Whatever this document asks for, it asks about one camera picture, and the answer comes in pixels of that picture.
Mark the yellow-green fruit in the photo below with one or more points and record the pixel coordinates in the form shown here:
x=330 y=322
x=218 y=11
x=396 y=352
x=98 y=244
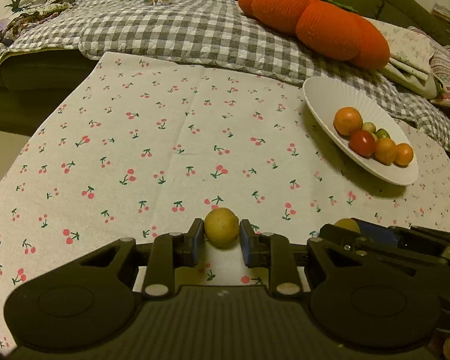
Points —
x=348 y=224

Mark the white ribbed plate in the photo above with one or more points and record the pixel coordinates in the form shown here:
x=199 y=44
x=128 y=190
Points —
x=324 y=96

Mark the orange pumpkin cushion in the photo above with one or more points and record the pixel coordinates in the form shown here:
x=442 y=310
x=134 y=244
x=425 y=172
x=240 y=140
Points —
x=324 y=28

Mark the cherry print tablecloth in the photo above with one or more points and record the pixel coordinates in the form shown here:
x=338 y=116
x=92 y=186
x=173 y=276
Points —
x=143 y=147

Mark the striped patterned pillow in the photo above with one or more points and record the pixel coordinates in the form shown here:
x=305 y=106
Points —
x=440 y=65

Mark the large orange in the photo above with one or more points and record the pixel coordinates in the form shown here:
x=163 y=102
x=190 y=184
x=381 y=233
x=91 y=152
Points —
x=347 y=120

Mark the red tomato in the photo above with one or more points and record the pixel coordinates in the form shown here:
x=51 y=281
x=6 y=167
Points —
x=362 y=143

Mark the green fruit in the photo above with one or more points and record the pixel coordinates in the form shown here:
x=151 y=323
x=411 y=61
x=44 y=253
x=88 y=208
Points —
x=382 y=133

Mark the yellow fruit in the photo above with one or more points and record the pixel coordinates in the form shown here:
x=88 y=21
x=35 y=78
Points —
x=369 y=127
x=221 y=227

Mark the small orange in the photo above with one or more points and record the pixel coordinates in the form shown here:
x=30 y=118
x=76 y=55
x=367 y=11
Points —
x=404 y=155

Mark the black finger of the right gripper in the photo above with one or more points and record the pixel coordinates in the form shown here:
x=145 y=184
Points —
x=339 y=236
x=375 y=231

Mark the grey checkered blanket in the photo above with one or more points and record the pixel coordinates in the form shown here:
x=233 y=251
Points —
x=218 y=34

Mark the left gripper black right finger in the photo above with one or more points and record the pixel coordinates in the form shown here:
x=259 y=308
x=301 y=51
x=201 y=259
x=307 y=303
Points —
x=273 y=252

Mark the dark floral fabric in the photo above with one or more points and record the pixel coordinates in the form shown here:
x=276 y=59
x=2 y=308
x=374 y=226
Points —
x=32 y=17

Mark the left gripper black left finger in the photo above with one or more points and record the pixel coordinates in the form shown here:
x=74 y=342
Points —
x=169 y=252

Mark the folded floral cloth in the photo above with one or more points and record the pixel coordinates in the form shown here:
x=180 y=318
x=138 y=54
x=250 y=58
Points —
x=409 y=62

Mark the person's right hand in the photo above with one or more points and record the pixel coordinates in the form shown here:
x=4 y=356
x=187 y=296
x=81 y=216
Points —
x=440 y=345

